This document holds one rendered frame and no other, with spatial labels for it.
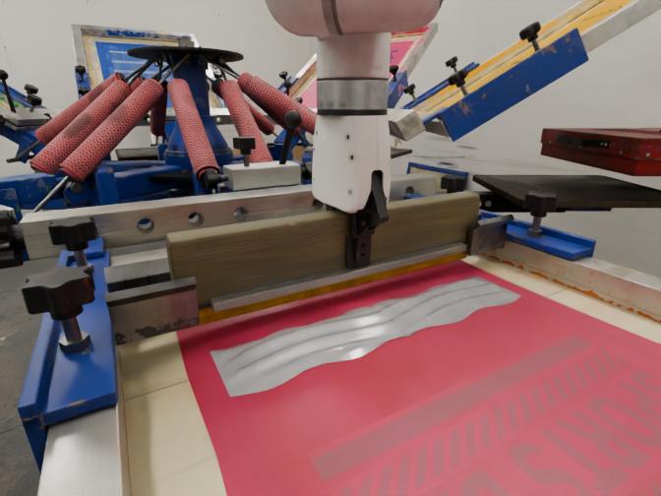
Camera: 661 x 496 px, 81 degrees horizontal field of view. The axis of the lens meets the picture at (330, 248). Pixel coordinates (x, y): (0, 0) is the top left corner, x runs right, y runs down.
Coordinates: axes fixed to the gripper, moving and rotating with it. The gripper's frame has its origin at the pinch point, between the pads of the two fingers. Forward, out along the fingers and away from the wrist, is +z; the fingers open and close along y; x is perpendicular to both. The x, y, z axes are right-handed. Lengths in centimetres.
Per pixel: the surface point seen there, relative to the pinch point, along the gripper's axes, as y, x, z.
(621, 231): -54, 199, 46
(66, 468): 16.7, -28.3, 2.3
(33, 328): -208, -78, 102
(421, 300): 7.1, 5.7, 5.7
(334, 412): 17.1, -11.8, 5.9
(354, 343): 11.0, -6.2, 5.3
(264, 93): -66, 14, -18
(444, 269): 0.8, 15.5, 6.1
